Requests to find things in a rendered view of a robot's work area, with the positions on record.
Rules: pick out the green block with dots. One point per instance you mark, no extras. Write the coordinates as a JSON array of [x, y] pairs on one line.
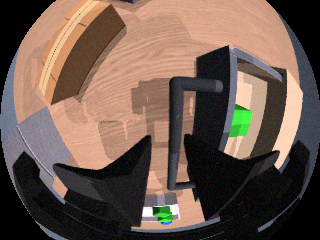
[[166, 219], [241, 121], [161, 211]]

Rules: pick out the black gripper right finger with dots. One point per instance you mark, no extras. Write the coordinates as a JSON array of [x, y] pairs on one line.
[[219, 177]]

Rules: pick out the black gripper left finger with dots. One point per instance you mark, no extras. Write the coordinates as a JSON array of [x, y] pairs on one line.
[[122, 183]]

